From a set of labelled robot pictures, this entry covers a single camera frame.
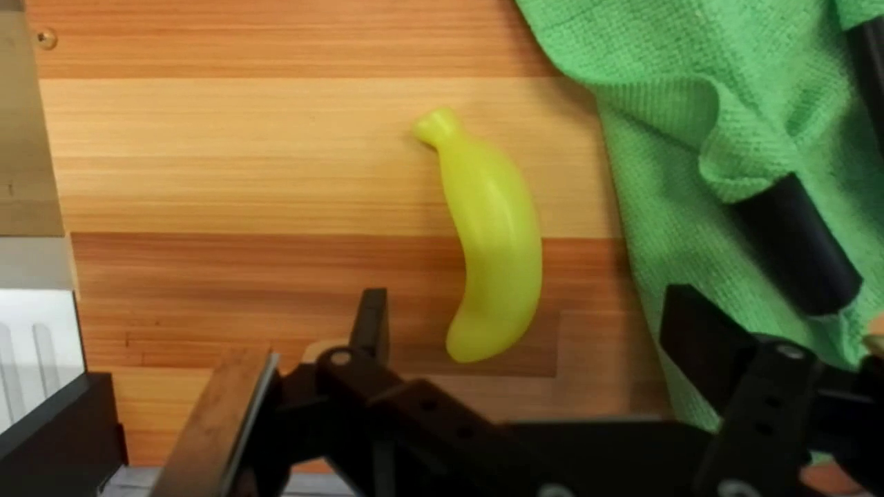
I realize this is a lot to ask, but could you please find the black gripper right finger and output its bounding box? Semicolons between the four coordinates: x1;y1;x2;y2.
661;284;820;497

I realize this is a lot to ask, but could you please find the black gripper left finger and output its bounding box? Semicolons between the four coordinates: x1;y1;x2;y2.
319;287;516;497

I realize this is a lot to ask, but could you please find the yellow toy banana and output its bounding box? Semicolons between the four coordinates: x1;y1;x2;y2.
414;111;544;365

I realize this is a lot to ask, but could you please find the green cloth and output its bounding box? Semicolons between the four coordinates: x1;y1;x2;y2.
512;0;884;436

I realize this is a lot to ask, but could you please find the wooden counter top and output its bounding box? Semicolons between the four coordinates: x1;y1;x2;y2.
29;0;708;462

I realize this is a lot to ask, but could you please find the black handle in cloth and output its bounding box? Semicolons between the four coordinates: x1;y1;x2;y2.
733;173;863;316

